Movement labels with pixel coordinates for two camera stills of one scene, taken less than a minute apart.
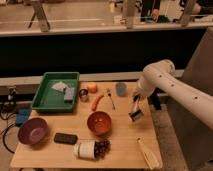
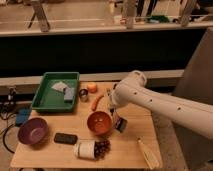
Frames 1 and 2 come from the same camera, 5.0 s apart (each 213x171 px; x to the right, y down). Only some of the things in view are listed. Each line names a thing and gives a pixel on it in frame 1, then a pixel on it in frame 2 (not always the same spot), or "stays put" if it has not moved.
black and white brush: (135, 113) → (120, 122)
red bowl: (99, 123) stays put
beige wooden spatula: (149, 154) stays put
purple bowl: (33, 131) stays put
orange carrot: (95, 101) stays put
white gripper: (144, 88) → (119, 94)
